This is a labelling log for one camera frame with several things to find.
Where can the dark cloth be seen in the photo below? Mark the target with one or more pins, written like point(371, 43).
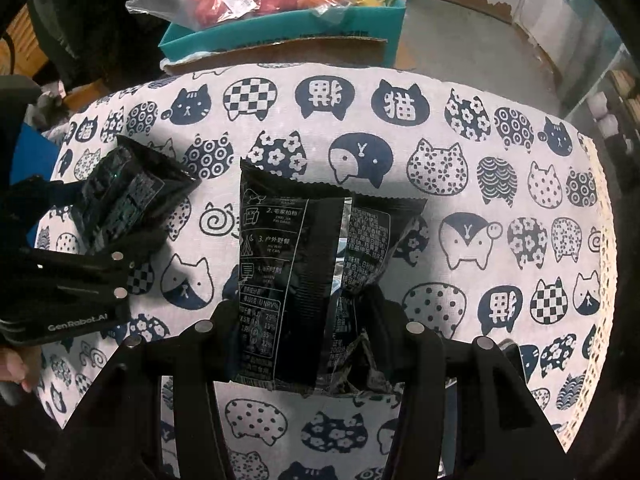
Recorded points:
point(100, 20)

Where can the teal cardboard box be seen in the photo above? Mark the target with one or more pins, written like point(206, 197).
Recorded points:
point(300, 25)

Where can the person's left hand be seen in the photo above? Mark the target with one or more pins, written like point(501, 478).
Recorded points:
point(12, 367)

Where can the grey crumpled cloth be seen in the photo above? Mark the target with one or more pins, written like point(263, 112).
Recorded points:
point(47, 105)

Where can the blue box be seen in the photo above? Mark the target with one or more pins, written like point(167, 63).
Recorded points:
point(40, 152)

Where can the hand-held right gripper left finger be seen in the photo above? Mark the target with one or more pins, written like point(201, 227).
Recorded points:
point(227, 340)

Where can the cat print cloth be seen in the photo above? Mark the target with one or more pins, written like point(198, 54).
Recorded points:
point(450, 125)

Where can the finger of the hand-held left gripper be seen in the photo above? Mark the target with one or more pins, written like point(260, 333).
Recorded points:
point(35, 205)
point(85, 280)

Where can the white bottle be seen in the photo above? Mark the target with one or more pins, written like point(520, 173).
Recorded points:
point(610, 126)
point(598, 106)

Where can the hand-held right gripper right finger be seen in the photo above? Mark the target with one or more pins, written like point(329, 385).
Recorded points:
point(387, 332)

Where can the black snack packet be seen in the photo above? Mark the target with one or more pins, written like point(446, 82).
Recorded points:
point(280, 260)
point(125, 195)

